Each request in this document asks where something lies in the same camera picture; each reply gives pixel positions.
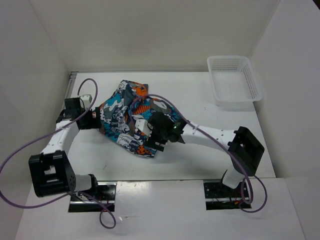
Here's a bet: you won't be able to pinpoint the colourful patterned shorts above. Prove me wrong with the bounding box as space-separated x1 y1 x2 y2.
99 80 179 158

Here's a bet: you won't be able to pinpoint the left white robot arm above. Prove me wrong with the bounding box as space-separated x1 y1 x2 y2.
28 94 101 197

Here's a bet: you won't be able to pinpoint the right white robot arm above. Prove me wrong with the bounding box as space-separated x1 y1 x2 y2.
135 112 265 197

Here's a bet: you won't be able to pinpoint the white plastic basket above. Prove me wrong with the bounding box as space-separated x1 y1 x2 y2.
207 55 263 107

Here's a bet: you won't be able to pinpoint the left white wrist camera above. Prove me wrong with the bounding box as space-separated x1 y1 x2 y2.
79 94 92 110

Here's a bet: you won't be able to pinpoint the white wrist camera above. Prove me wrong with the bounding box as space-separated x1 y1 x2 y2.
135 118 153 137
79 94 92 110

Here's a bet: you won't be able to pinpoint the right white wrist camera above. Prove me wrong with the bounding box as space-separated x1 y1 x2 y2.
135 118 153 137

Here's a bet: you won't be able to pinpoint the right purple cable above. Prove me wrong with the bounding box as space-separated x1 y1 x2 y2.
128 93 268 213

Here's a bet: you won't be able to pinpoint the purple cable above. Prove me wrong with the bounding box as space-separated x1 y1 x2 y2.
128 93 268 213
0 78 117 229

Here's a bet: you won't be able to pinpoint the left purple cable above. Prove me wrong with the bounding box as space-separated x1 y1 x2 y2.
0 78 117 229

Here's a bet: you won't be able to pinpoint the aluminium table edge rail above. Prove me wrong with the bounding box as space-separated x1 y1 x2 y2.
64 71 79 99

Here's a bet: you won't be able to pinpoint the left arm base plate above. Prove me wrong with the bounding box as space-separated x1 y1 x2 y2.
68 181 117 213

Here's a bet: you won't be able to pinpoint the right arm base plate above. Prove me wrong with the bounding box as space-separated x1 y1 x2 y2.
203 180 252 211

